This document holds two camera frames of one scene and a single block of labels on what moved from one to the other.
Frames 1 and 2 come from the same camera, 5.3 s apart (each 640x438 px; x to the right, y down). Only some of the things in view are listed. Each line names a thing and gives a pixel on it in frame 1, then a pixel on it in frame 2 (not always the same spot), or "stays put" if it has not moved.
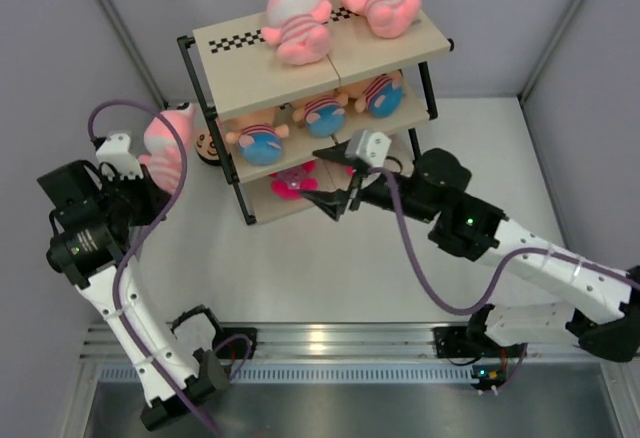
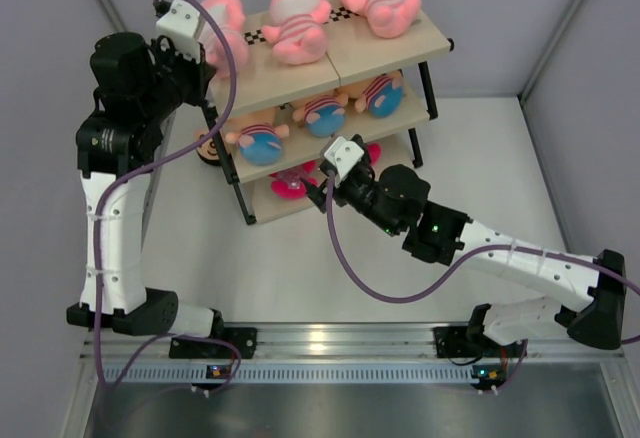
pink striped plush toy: [164, 162] -> [226, 40]
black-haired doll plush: [205, 147] stays put
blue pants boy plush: [324, 116] stays put
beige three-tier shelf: [295, 137] stays put
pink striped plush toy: [296, 13] stays put
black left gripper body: [132, 199] -> [177, 78]
